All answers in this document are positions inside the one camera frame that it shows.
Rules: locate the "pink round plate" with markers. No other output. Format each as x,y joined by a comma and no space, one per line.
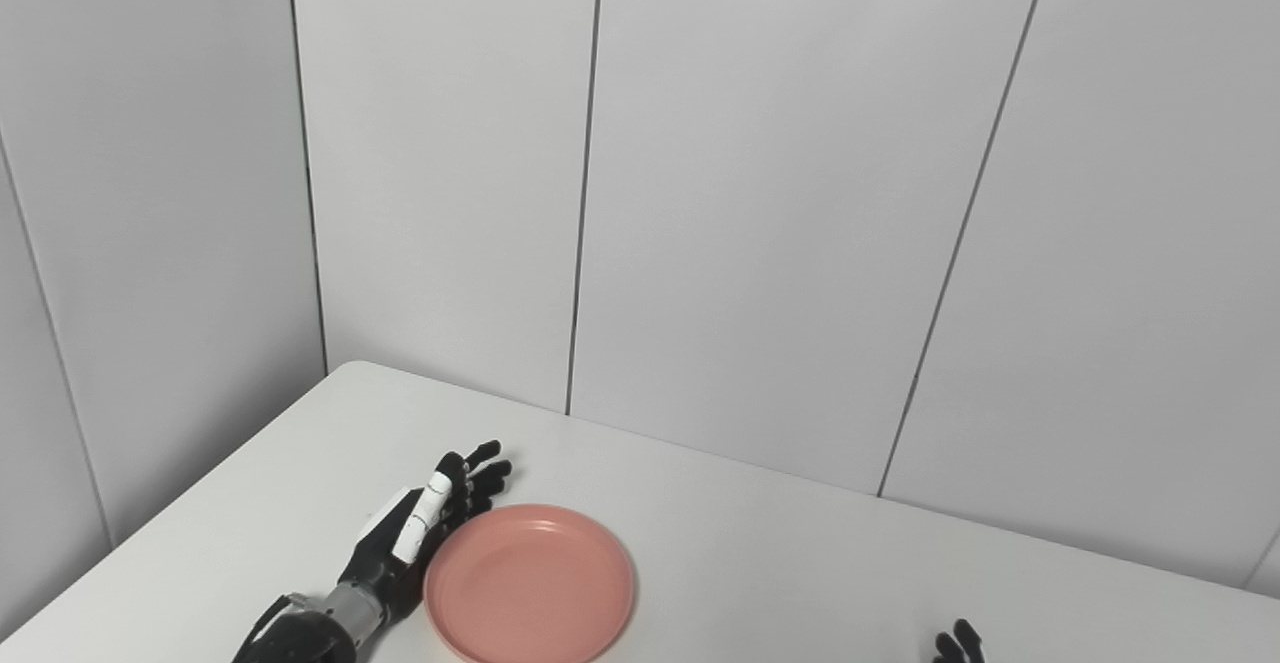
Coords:
530,588

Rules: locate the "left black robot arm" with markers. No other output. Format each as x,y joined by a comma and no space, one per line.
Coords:
310,633

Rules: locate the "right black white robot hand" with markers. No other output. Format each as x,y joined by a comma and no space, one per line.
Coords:
958,646

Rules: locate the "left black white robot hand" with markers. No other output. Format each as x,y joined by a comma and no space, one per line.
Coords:
385,553

